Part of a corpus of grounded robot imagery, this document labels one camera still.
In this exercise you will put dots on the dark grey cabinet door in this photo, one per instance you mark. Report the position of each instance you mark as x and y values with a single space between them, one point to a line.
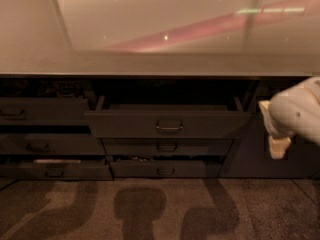
249 156

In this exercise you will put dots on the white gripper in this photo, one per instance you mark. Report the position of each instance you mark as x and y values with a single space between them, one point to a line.
292 114

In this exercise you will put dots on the grey drawer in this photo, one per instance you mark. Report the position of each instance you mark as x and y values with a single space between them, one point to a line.
165 169
50 144
43 111
85 170
167 147
130 121

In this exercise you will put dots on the dark item in left drawer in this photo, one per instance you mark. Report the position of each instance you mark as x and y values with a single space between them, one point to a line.
67 89

